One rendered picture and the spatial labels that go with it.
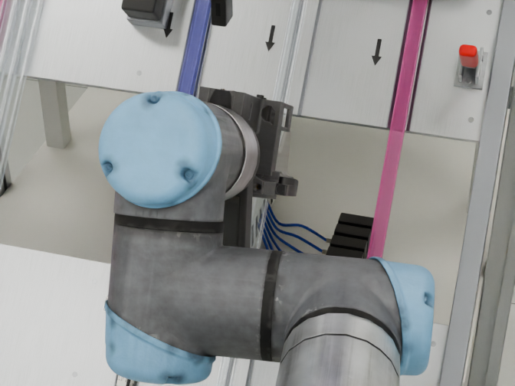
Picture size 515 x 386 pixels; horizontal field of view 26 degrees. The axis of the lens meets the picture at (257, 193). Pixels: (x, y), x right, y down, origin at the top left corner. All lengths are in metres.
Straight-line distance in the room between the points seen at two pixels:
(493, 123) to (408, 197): 0.56
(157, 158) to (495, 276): 0.86
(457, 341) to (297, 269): 0.36
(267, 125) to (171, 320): 0.24
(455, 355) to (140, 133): 0.46
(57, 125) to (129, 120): 1.02
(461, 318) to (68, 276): 0.40
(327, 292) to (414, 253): 0.83
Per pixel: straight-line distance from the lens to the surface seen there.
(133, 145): 0.71
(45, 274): 1.16
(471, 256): 1.07
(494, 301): 1.54
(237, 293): 0.72
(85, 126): 1.80
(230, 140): 0.77
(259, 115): 0.91
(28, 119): 3.04
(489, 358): 1.61
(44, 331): 1.16
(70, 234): 1.57
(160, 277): 0.73
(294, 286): 0.72
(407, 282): 0.73
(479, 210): 1.08
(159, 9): 1.16
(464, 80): 1.11
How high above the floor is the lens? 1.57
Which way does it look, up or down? 36 degrees down
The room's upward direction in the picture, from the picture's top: straight up
